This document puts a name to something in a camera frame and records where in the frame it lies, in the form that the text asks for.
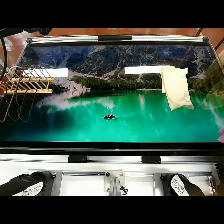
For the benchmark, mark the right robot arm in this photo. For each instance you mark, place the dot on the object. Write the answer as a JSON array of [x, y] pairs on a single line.
[[186, 185]]

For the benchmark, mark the cream garment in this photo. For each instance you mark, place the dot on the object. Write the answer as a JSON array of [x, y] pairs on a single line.
[[176, 88]]

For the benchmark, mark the silver frame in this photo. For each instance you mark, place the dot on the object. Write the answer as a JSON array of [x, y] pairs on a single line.
[[100, 164]]

